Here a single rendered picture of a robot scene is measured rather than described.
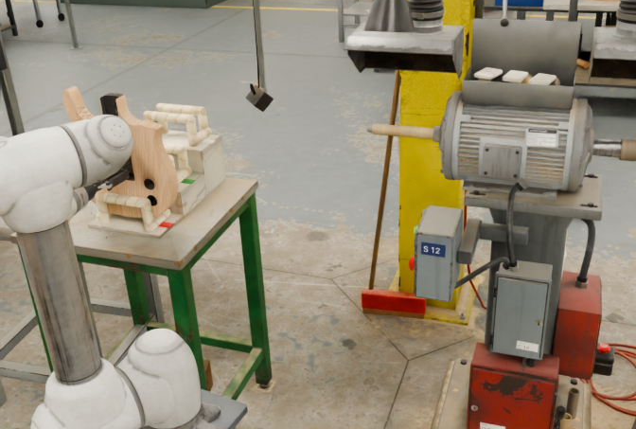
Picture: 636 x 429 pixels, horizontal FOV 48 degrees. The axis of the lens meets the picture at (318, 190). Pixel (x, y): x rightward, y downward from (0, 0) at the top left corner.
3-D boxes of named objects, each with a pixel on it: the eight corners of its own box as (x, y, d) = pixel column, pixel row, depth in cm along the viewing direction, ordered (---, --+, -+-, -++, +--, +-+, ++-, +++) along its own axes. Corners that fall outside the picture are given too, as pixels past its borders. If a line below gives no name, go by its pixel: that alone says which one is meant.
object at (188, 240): (273, 348, 292) (257, 180, 259) (208, 453, 243) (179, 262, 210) (141, 323, 311) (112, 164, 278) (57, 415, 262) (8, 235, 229)
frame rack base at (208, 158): (226, 178, 261) (221, 134, 254) (207, 196, 248) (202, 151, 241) (161, 170, 270) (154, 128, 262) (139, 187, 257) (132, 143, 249)
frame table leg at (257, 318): (273, 383, 299) (256, 188, 259) (268, 391, 294) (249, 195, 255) (260, 380, 300) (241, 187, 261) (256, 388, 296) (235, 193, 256)
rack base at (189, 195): (207, 195, 249) (204, 171, 245) (184, 217, 235) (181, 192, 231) (139, 187, 257) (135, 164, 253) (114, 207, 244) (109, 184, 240)
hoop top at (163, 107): (208, 114, 250) (207, 105, 248) (204, 117, 247) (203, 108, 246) (159, 110, 257) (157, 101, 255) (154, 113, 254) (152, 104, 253)
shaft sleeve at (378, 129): (433, 141, 207) (435, 131, 208) (432, 136, 204) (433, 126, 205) (373, 135, 213) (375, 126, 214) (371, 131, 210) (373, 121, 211)
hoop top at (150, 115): (197, 122, 244) (196, 113, 242) (192, 125, 241) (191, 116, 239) (147, 117, 250) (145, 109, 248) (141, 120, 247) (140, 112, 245)
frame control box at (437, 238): (512, 286, 203) (520, 205, 192) (503, 330, 185) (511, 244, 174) (427, 274, 211) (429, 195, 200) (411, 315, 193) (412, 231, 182)
